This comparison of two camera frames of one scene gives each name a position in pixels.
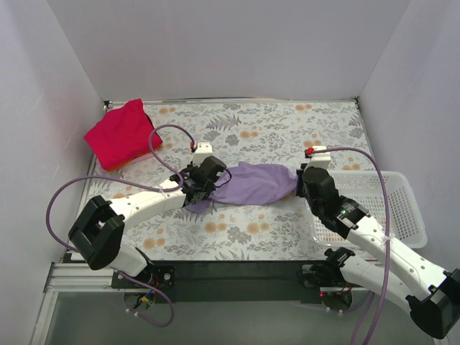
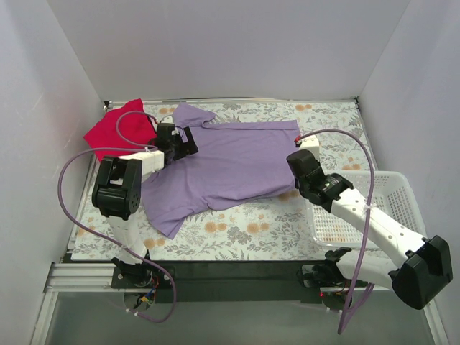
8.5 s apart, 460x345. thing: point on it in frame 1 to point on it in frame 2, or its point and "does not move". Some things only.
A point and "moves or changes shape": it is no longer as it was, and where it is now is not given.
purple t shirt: x=251 y=184 moves or changes shape
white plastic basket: x=405 y=221 does not move
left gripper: x=196 y=194 to x=188 y=142
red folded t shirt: x=121 y=135 does not move
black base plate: x=223 y=282 does not move
